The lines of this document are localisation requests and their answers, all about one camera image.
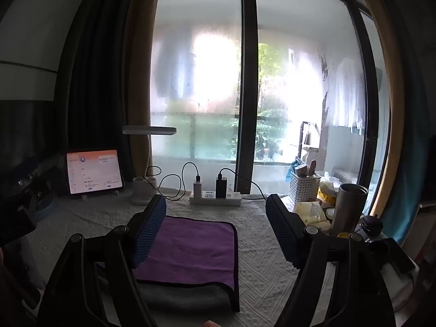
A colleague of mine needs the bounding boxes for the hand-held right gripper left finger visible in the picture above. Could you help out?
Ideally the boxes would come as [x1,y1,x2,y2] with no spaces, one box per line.
[37,194,167,327]

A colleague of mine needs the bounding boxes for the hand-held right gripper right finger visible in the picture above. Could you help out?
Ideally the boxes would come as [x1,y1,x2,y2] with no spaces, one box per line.
[265,194,398,327]

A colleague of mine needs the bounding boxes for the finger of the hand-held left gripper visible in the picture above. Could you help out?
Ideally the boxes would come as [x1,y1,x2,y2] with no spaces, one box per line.
[15,167,67,219]

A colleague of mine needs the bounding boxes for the purple towel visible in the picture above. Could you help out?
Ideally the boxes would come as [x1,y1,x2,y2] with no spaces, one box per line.
[96,215,241,313]

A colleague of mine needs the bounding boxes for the yellow and white packets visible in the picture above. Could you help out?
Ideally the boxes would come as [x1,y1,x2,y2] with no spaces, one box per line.
[293,200,333,235]

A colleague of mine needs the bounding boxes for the white textured tablecloth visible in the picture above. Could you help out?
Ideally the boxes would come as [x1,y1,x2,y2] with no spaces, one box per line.
[20,186,385,327]

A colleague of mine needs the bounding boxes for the white perforated basket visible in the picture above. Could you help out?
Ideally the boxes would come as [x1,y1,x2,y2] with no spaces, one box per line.
[289,171,322,202]

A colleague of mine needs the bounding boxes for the tablet with lit screen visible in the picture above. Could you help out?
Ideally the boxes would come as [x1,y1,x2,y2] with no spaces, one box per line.
[66,149,125,195]

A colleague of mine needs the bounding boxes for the white tablet stand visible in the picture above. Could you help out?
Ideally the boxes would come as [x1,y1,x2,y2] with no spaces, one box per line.
[81,187,122,199]

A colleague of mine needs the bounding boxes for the blue cloth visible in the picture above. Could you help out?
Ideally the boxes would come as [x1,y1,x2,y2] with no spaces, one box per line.
[284,158,304,182]

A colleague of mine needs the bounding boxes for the grey towel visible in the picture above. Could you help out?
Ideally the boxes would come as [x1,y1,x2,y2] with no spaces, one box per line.
[97,267,235,309]

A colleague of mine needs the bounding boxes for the steel tumbler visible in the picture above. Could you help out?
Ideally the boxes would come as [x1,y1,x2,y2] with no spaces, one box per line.
[331,183,369,238]

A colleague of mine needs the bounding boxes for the white power strip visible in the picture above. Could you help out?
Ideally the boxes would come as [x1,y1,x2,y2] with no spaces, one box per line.
[189,191,243,207]

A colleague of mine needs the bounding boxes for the black charger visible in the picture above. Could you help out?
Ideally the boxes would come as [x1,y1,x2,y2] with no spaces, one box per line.
[215,174,227,198]

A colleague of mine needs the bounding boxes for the black bottle lid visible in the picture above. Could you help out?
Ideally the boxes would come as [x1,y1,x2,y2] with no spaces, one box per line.
[361,214,384,238]

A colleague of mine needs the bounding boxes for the white desk lamp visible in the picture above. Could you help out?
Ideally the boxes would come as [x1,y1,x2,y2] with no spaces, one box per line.
[122,126,177,205]

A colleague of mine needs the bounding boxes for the dark curtain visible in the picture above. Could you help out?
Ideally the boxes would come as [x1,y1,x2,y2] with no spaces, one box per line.
[65,0,137,183]

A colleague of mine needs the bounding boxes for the blue curtain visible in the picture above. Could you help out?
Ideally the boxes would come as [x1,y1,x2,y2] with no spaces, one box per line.
[378,0,436,246]

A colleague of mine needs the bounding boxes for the tan curtain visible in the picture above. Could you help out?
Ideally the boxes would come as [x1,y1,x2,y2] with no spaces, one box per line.
[123,0,165,182]
[354,0,425,216]

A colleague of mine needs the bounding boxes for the hanging white shirt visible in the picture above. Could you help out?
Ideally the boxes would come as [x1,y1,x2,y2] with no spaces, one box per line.
[326,56,367,137]

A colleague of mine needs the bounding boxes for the black charging cable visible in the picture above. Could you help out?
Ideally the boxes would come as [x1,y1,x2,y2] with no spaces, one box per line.
[146,162,202,200]
[220,168,270,200]

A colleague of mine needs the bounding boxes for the dark window frame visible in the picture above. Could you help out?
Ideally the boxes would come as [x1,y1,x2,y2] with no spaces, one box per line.
[235,0,260,193]

